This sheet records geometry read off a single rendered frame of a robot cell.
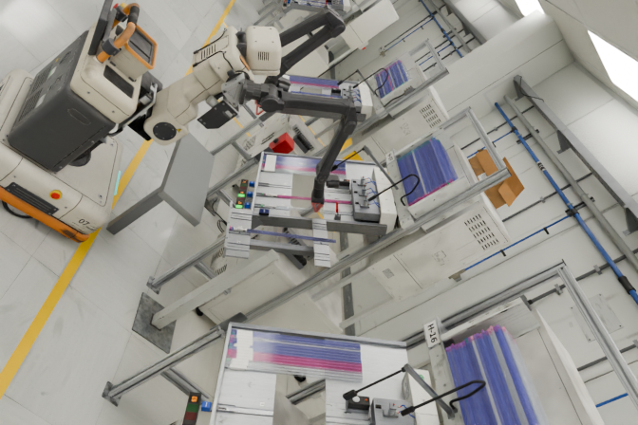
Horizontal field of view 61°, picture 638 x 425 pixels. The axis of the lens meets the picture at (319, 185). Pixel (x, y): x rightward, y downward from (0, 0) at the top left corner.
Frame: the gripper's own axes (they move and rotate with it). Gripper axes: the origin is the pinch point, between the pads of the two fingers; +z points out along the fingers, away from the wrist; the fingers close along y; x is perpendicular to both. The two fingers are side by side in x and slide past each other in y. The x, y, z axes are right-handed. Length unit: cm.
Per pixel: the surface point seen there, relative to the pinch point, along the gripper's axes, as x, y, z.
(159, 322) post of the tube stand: 76, -37, 52
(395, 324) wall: -80, 82, 161
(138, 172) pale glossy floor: 112, 58, 21
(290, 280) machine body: 10.6, -10.1, 41.2
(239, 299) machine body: 38, -10, 58
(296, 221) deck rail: 10.0, -10.0, 1.4
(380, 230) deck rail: -33.7, -9.9, 3.1
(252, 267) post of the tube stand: 29.8, -36.7, 11.3
